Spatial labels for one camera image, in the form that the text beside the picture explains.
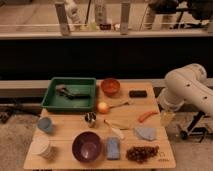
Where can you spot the black rectangular block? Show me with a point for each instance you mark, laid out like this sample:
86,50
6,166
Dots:
137,94

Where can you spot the crumpled blue cloth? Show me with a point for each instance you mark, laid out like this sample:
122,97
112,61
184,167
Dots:
145,133

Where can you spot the white-handled knife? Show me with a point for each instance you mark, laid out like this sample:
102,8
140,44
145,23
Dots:
117,131

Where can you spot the blue sponge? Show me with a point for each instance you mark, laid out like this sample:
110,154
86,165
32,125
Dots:
113,148

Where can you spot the yellow-red apple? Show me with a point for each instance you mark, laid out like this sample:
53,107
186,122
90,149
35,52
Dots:
103,107

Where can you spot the purple bowl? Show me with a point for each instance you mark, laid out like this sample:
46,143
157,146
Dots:
87,147

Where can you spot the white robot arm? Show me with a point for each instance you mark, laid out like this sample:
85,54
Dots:
186,84

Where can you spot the green plastic tray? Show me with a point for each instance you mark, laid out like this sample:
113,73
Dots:
53,102

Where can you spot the red-orange bowl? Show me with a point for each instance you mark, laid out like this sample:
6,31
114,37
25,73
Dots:
110,86

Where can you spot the orange carrot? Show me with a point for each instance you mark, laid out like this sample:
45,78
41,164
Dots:
146,115

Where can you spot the bunch of dark grapes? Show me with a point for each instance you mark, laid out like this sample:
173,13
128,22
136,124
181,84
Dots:
141,154

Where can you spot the dark tool in tray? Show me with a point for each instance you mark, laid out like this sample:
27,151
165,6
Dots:
62,90

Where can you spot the small metal cup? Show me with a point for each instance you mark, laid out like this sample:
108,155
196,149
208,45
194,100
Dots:
90,119

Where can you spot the blue ceramic cup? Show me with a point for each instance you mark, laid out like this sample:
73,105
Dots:
45,125

